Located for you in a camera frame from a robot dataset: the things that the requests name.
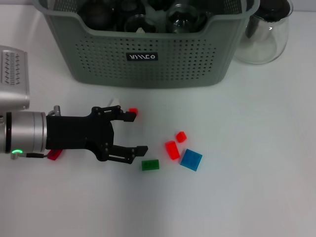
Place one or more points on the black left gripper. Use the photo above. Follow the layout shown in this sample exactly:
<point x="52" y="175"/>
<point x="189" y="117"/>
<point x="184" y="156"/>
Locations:
<point x="74" y="132"/>

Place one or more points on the red slope toy brick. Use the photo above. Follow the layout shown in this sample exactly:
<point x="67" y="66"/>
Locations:
<point x="172" y="150"/>

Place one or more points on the small red toy brick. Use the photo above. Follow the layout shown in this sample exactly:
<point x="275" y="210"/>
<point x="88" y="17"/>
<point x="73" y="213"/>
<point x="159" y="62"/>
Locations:
<point x="180" y="137"/>
<point x="133" y="110"/>

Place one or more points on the blue square toy plate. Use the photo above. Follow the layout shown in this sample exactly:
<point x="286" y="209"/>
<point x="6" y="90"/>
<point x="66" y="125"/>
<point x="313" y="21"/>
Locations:
<point x="190" y="160"/>

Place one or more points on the dark red curved toy brick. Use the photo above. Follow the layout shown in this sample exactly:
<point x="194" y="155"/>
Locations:
<point x="54" y="155"/>

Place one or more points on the white toy brick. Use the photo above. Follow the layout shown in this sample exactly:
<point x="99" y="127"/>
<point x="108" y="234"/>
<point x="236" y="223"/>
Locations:
<point x="140" y="30"/>
<point x="114" y="101"/>

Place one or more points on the glass teacup black base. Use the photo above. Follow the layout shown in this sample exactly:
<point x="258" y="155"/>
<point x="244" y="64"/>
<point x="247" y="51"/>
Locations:
<point x="130" y="7"/>
<point x="184" y="19"/>
<point x="145" y="23"/>

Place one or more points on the grey-green perforated storage bin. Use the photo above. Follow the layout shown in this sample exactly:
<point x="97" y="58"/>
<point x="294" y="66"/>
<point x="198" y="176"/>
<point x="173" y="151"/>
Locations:
<point x="172" y="69"/>

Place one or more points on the green toy brick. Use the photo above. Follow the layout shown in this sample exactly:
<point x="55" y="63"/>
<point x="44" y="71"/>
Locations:
<point x="150" y="165"/>

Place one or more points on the black ceramic teapot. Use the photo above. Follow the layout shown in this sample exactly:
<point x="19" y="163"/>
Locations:
<point x="98" y="14"/>

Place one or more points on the glass carafe black lid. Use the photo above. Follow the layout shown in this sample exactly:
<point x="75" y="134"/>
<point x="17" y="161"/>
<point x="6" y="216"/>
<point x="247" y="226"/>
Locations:
<point x="261" y="44"/>

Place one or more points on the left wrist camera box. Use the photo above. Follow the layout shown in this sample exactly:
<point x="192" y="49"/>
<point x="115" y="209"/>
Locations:
<point x="13" y="81"/>

